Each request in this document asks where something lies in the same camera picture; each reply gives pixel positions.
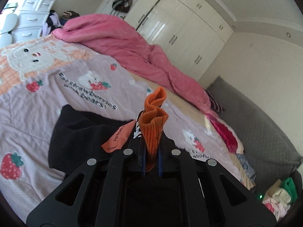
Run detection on black orange-trimmed sweatshirt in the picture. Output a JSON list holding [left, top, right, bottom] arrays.
[[48, 87, 169, 175]]

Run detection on clothes pile beside bed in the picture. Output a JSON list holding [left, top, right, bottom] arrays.
[[262, 177, 298, 222]]

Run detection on dark clothes heap by drawers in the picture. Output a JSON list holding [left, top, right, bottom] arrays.
[[42, 10, 80, 36]]

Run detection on hanging clothes on door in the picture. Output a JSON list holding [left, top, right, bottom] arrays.
[[110, 0, 134, 19]]

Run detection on blue patterned mattress edge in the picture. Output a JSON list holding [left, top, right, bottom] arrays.
[[236, 154, 256, 182]]

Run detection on red pink pillow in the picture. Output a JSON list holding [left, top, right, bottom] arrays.
[[206, 114, 244, 154]]

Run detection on grey quilted headboard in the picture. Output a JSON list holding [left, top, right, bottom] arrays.
[[207, 77, 302, 192]]

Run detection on striped dark pillow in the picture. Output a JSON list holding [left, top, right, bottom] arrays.
[[205, 90, 225, 113]]

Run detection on lilac strawberry bear bedsheet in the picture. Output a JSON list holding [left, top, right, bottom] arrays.
[[1, 36, 157, 221]]

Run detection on cream white wardrobe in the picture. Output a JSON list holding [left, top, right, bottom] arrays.
[[125, 0, 233, 80]]

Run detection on pink fluffy blanket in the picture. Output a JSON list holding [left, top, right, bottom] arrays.
[[52, 14, 217, 116]]

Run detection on white drawer chest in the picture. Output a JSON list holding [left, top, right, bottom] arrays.
[[1, 0, 56, 48]]

